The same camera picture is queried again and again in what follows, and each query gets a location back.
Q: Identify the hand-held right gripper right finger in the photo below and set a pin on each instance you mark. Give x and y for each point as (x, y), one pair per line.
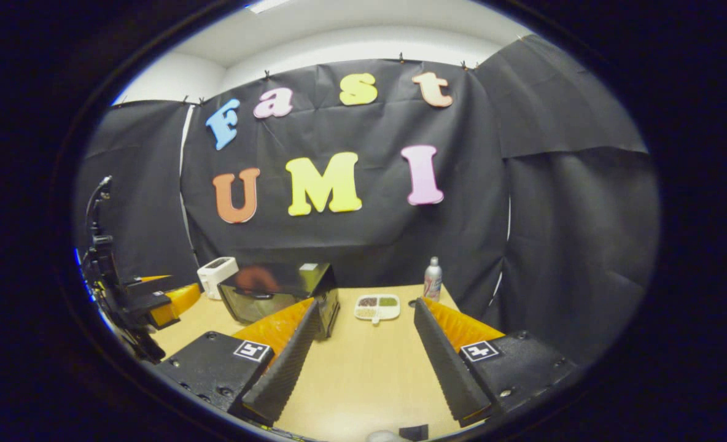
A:
(446, 368)

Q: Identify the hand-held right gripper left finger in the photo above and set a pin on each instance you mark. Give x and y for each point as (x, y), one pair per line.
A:
(283, 374)

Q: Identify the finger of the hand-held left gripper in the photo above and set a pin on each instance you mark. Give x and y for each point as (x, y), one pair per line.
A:
(176, 304)
(148, 283)

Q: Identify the black electric oven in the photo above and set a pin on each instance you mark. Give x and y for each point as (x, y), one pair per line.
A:
(277, 279)

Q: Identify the white toaster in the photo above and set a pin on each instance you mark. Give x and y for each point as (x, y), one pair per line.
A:
(216, 276)

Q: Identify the silver drink bottle red label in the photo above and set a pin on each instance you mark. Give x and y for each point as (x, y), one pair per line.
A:
(432, 282)

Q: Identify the white divided snack dish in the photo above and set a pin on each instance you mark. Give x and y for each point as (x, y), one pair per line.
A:
(377, 309)

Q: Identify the ceiling light panel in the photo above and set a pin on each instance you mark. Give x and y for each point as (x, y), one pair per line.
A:
(268, 5)

